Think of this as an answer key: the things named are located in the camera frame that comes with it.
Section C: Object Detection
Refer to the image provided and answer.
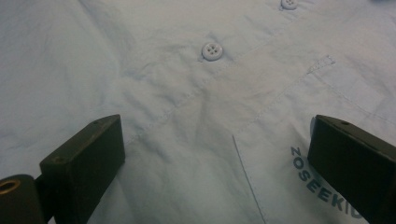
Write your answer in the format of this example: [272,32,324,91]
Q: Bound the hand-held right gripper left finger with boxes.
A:
[39,114,126,224]

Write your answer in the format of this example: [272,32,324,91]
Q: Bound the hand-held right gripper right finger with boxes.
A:
[306,114,396,224]

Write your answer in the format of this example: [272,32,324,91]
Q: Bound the light blue shirt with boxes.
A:
[0,0,396,224]

